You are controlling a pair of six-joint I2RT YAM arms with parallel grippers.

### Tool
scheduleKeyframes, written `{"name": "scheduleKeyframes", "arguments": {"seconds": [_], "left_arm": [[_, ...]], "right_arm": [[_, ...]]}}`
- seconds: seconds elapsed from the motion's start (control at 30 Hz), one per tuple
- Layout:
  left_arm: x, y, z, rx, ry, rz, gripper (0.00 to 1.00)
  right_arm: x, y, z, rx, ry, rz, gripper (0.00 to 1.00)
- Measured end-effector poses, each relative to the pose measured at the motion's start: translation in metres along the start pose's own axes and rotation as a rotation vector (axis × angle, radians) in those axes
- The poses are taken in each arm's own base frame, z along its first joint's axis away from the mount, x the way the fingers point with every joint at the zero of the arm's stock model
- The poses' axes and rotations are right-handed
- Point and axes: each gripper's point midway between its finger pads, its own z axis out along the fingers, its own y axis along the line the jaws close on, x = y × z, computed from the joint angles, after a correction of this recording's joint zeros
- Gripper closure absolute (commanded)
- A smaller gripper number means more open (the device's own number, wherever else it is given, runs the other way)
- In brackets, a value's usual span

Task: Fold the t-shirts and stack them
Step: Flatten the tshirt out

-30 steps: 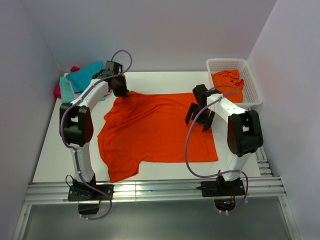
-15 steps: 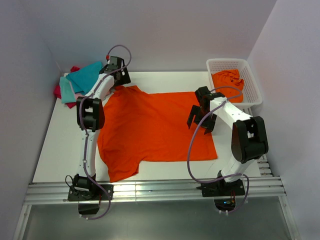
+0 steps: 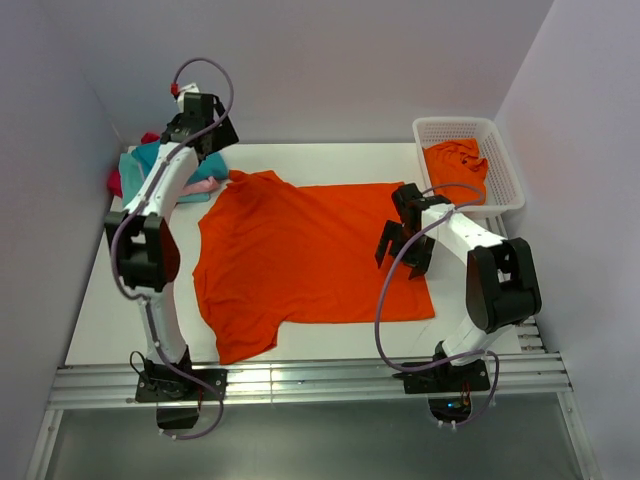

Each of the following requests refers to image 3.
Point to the mint green folded t-shirt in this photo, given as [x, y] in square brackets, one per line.
[132, 182]

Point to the pink folded t-shirt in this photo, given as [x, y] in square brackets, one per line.
[205, 186]

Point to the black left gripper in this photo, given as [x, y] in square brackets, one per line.
[225, 136]

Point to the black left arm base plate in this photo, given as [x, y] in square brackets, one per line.
[178, 400]

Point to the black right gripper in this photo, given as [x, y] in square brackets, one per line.
[419, 260]

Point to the orange t-shirt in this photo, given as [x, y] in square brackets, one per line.
[272, 252]
[459, 170]

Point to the teal folded t-shirt top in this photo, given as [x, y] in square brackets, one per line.
[144, 156]

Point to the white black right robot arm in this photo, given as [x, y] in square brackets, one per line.
[501, 286]

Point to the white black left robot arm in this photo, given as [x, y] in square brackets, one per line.
[145, 258]

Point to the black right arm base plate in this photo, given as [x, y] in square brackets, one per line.
[453, 385]

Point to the red folded t-shirt bottom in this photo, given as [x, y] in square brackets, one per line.
[114, 184]

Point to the orange t-shirt in basket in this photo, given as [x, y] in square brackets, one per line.
[459, 170]

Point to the aluminium front rail frame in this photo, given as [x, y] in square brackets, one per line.
[112, 386]

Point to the white plastic laundry basket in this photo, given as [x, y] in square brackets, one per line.
[504, 192]

